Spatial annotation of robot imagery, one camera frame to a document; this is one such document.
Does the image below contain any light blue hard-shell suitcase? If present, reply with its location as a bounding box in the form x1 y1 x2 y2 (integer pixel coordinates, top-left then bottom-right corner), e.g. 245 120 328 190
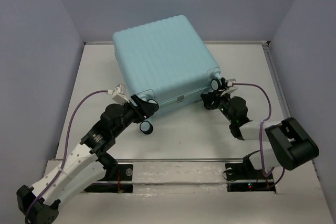
112 15 224 135

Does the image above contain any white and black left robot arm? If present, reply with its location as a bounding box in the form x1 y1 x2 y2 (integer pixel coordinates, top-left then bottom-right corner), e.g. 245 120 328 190
16 94 159 223

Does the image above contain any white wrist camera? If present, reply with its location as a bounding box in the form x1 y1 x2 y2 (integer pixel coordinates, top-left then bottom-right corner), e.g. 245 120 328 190
107 83 129 105
218 78 238 97

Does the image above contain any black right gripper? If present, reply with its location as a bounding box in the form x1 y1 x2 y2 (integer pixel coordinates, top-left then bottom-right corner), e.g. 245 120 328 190
200 89 235 123

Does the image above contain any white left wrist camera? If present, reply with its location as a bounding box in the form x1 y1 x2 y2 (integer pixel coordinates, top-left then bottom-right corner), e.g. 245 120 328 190
107 83 129 105

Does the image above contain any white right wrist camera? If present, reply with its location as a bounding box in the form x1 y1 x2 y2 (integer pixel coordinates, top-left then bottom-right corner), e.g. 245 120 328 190
218 78 238 97

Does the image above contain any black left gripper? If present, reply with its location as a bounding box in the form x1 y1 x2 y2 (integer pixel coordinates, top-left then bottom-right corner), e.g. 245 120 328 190
112 94 159 137

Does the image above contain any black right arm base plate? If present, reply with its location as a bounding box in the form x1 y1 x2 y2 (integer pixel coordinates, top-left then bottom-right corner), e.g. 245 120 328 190
222 163 276 193

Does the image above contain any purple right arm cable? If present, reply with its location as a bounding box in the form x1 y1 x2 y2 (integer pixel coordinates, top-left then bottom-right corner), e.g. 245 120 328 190
235 82 286 185

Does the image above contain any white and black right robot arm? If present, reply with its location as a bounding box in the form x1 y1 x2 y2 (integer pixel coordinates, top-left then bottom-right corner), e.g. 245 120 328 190
201 92 320 178

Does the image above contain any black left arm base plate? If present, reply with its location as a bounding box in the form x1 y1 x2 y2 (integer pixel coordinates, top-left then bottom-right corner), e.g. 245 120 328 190
84 163 133 194

